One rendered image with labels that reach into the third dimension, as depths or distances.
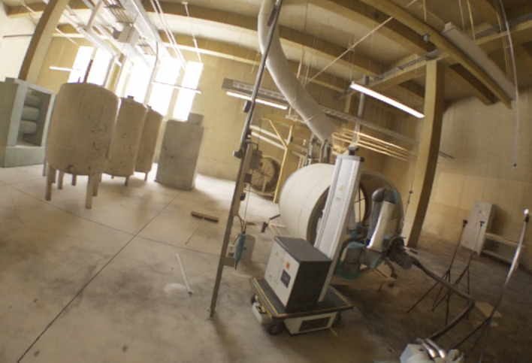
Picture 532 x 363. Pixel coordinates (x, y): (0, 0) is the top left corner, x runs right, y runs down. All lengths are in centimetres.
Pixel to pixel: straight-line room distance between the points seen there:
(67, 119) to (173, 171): 468
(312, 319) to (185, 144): 673
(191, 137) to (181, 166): 100
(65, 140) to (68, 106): 56
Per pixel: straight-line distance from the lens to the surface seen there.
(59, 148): 444
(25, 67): 843
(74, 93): 438
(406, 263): 274
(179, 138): 799
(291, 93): 723
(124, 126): 634
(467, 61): 426
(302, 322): 230
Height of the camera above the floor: 156
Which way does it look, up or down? 1 degrees down
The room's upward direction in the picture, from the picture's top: 13 degrees clockwise
